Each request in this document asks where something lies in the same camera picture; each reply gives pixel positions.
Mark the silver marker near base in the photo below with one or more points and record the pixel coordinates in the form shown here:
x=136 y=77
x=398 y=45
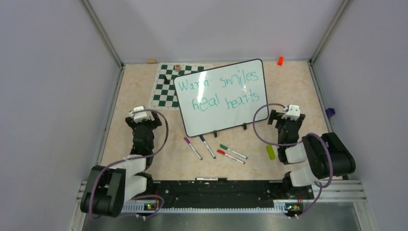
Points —
x=211 y=179

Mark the red capped marker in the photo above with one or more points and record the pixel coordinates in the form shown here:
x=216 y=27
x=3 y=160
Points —
x=229 y=156

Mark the wooden small block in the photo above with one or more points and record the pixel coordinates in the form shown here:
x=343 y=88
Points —
x=151 y=61

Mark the black chess piece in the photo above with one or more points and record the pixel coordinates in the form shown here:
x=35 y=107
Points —
x=166 y=80

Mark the green white chessboard mat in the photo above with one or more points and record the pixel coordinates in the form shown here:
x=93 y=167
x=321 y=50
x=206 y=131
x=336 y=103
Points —
x=163 y=96

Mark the orange small block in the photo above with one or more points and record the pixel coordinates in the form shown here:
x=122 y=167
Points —
x=280 y=61

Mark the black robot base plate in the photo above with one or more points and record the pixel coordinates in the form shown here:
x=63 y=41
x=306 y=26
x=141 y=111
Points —
x=220 y=195

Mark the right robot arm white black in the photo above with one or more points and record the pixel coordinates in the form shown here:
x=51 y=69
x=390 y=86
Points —
x=324 y=156

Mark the blue capped marker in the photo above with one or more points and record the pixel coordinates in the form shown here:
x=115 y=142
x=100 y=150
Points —
x=207 y=146

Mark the purple small object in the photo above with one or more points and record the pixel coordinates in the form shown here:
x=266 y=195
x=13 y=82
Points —
x=330 y=112

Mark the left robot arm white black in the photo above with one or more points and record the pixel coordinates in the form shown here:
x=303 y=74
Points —
x=109 y=187

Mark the white whiteboard black frame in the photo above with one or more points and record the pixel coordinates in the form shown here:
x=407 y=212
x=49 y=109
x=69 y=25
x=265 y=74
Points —
x=223 y=97

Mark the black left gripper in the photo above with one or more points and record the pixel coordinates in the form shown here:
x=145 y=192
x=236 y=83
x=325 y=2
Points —
x=154 y=123

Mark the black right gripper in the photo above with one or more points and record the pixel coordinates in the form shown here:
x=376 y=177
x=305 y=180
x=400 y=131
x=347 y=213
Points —
x=275 y=115

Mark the tan chess piece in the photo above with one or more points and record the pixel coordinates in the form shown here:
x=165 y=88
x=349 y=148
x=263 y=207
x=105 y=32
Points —
x=177 y=67

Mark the purple capped marker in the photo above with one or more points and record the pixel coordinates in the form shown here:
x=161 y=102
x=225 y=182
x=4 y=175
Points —
x=192 y=147

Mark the green lego brick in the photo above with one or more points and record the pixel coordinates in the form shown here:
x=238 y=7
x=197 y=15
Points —
x=271 y=151

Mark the green whiteboard marker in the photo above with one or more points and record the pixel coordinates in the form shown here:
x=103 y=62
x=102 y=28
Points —
x=233 y=151

